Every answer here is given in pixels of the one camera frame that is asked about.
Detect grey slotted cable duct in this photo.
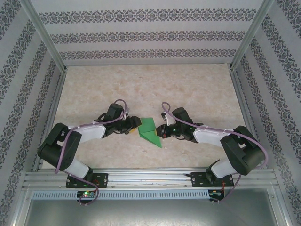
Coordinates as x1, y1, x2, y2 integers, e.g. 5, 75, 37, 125
32, 189, 210, 200

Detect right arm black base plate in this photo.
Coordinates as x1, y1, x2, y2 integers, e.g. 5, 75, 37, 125
191, 171, 235, 188

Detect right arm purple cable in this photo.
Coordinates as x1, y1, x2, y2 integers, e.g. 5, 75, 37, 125
161, 101, 269, 205

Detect grey metal panel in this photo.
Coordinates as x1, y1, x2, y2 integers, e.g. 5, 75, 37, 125
14, 199, 289, 226

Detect long aluminium mounting rail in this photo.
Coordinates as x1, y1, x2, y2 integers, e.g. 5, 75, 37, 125
23, 166, 276, 189

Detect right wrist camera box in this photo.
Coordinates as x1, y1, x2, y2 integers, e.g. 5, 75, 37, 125
161, 112, 175, 126

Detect aluminium frame post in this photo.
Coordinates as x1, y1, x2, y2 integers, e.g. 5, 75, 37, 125
229, 0, 277, 71
20, 0, 68, 71

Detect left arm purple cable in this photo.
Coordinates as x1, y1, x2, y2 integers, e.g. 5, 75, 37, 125
54, 98, 129, 207

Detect green paper sheet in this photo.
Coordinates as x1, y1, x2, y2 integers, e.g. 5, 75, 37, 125
137, 117, 163, 149

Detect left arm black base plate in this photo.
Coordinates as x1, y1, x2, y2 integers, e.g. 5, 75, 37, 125
66, 173, 109, 189

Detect aluminium side rail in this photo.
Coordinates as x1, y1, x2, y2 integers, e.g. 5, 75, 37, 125
229, 68, 268, 170
32, 69, 69, 171

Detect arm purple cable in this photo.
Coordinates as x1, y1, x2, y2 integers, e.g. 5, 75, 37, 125
161, 101, 269, 205
54, 98, 129, 207

